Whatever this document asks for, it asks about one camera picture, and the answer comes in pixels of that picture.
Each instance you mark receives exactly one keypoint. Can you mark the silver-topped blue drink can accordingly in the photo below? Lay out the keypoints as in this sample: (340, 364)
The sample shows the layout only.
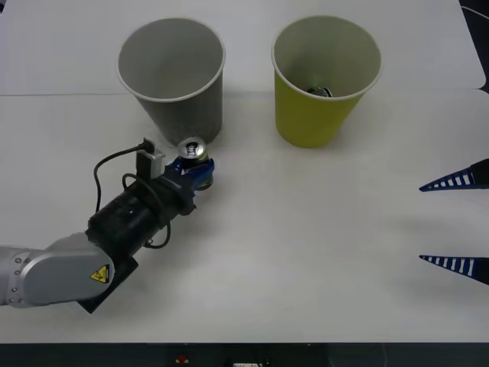
(191, 148)

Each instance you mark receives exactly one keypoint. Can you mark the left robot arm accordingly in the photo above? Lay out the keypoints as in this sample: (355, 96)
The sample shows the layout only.
(57, 267)

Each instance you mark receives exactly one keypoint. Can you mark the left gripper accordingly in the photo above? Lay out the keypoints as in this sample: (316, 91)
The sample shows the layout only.
(179, 197)

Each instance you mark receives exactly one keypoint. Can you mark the red button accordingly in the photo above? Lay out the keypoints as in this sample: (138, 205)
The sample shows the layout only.
(180, 359)

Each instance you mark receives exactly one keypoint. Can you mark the yellow-green plastic bin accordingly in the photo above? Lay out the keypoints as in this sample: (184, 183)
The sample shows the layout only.
(305, 122)

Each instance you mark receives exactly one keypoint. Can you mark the dark drink can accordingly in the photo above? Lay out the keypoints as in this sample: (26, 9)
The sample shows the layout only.
(319, 91)

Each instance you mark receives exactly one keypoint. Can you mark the grey plastic bin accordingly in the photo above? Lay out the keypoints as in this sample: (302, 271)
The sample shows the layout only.
(191, 111)

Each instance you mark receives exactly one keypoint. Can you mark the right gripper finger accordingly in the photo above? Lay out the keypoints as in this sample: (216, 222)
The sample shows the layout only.
(464, 266)
(464, 177)

